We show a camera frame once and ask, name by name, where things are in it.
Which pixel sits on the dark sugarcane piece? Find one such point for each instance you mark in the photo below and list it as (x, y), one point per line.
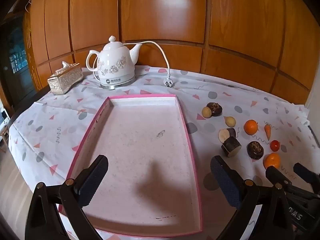
(226, 135)
(231, 147)

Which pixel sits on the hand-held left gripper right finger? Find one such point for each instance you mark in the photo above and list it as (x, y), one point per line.
(225, 180)

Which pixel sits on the white floral ceramic kettle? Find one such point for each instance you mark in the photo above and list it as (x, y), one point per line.
(115, 62)

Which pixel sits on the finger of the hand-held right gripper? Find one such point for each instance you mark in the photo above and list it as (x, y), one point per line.
(306, 173)
(272, 174)

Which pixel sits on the white tissue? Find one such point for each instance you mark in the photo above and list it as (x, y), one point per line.
(65, 65)

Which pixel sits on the round tan fruit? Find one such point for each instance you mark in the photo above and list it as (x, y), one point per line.
(206, 112)

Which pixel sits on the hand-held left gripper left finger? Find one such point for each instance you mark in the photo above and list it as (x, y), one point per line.
(92, 182)

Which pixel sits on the pink shallow tray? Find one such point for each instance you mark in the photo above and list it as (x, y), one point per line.
(140, 142)

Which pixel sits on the small orange carrot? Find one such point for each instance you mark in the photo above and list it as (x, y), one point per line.
(268, 131)

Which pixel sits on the white patterned tablecloth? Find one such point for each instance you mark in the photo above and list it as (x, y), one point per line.
(220, 90)

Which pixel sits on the small red tomato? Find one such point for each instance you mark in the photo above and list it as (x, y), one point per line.
(275, 145)

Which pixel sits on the small pale potato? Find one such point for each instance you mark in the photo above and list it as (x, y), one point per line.
(230, 122)

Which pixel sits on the dark brown water chestnut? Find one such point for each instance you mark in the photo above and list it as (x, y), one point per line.
(217, 108)
(255, 150)

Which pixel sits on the silver ornate tissue box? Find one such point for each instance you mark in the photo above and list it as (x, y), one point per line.
(65, 80)

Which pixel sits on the orange tangerine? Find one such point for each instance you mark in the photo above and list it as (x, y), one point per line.
(250, 127)
(272, 160)

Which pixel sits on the dark glass cabinet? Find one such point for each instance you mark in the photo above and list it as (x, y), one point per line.
(15, 60)

